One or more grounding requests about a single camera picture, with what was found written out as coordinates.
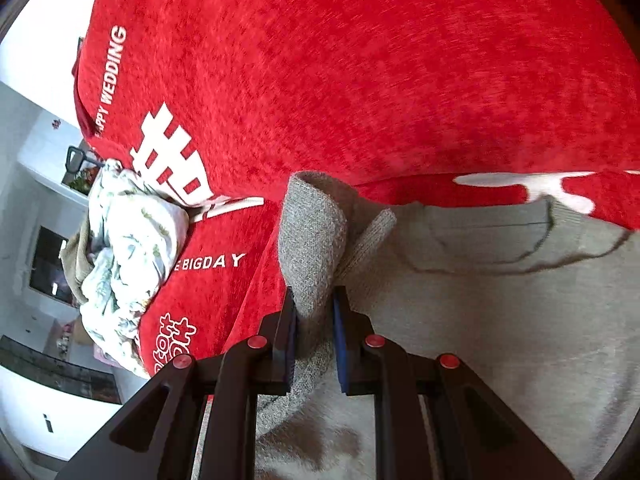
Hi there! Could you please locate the beige cloth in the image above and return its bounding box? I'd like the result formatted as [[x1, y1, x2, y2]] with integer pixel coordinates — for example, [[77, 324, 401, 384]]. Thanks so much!
[[59, 225, 95, 307]]

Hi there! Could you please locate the red printed blanket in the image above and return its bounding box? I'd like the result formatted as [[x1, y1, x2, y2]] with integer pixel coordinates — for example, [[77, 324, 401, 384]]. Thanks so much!
[[72, 0, 640, 396]]

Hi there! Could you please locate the dark screen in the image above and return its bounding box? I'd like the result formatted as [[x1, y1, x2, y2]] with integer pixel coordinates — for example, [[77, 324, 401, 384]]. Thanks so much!
[[29, 225, 83, 307]]

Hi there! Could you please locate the dark counter top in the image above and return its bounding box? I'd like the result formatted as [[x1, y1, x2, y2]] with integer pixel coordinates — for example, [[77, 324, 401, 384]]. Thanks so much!
[[0, 335, 123, 405]]

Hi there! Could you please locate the black chair frame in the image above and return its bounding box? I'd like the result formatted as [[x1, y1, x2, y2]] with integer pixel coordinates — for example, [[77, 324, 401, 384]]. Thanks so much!
[[65, 145, 101, 175]]

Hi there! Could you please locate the grey knit sweater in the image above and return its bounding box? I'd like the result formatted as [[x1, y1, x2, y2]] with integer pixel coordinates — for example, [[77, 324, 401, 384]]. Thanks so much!
[[255, 171, 640, 480]]

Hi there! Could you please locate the white floral cloth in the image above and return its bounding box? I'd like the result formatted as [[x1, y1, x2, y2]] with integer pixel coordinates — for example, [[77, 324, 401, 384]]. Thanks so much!
[[80, 159, 191, 378]]

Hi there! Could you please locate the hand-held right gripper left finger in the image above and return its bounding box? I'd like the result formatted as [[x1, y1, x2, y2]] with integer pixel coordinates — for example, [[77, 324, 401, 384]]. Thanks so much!
[[55, 286, 299, 480]]

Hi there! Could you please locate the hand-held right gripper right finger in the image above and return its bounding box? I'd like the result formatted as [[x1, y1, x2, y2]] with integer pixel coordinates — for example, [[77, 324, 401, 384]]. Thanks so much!
[[332, 286, 576, 480]]

